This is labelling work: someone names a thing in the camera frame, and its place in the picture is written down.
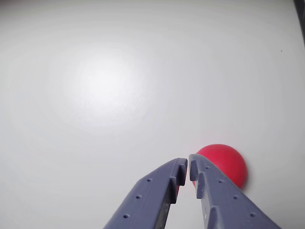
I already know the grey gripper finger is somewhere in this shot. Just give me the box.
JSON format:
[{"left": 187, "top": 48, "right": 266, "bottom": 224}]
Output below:
[
  {"left": 188, "top": 153, "right": 283, "bottom": 229},
  {"left": 102, "top": 157, "right": 189, "bottom": 229}
]

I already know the red ball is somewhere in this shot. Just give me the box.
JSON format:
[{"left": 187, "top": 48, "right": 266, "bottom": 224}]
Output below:
[{"left": 192, "top": 144, "right": 248, "bottom": 190}]

